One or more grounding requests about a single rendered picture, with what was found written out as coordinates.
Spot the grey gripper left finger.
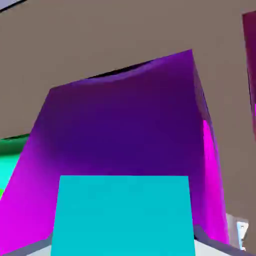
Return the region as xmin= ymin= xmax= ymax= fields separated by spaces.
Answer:
xmin=2 ymin=232 xmax=54 ymax=256

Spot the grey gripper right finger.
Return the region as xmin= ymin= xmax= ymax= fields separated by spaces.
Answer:
xmin=192 ymin=224 xmax=256 ymax=256

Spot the small cyan cube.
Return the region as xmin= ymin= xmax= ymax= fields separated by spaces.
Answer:
xmin=50 ymin=175 xmax=197 ymax=256

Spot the large green box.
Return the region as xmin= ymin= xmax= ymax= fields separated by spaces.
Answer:
xmin=0 ymin=133 xmax=31 ymax=201

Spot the large purple box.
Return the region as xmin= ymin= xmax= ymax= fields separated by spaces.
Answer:
xmin=0 ymin=48 xmax=231 ymax=256

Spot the large magenta box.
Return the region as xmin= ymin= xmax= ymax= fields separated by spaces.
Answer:
xmin=241 ymin=9 xmax=256 ymax=142

